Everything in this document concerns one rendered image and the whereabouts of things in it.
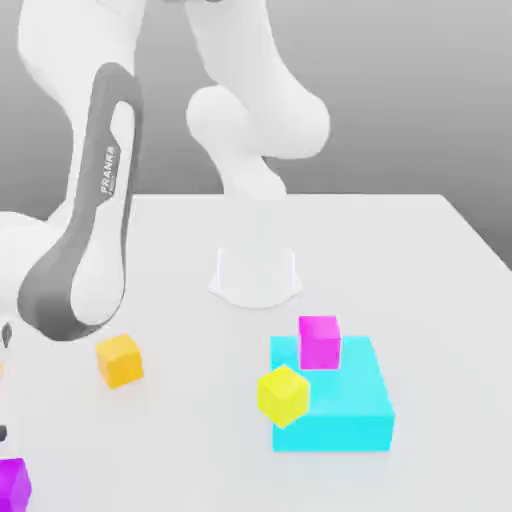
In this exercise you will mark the small yellow cube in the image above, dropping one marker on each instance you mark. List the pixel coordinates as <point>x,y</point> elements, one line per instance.
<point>283,396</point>

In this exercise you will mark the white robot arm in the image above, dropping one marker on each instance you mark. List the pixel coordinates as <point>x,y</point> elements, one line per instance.
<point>248,120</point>

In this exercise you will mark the large cyan box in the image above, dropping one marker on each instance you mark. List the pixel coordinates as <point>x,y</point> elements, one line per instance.
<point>348,416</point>

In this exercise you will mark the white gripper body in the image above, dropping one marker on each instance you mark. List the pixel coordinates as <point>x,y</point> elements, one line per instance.
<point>2,434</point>

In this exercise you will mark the small orange cube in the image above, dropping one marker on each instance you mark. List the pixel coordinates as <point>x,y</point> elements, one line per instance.
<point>119,362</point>

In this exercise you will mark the small purple cube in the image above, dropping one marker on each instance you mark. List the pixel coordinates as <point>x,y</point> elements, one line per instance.
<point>12,486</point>

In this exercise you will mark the small magenta cube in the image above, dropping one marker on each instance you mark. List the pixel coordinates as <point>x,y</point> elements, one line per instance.
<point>319,344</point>

